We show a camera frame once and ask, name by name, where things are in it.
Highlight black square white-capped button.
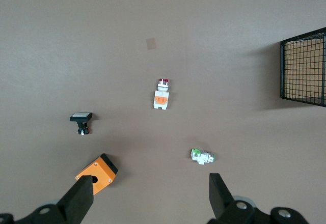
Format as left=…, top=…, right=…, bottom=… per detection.
left=70, top=111, right=93, bottom=136

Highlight light wooden board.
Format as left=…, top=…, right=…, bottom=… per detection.
left=284, top=39, right=326, bottom=99

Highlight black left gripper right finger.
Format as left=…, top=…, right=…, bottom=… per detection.
left=207, top=173, right=309, bottom=224

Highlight green push button switch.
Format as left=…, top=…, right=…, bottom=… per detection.
left=190, top=148, right=216, bottom=165

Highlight orange button enclosure box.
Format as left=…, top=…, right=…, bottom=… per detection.
left=75, top=153, right=119, bottom=196

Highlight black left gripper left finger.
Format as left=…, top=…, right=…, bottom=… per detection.
left=0, top=175, right=94, bottom=224

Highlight black wire basket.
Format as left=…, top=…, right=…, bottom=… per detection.
left=280, top=27, right=326, bottom=107

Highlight red push button switch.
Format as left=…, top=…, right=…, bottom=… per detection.
left=153, top=78, right=170, bottom=110

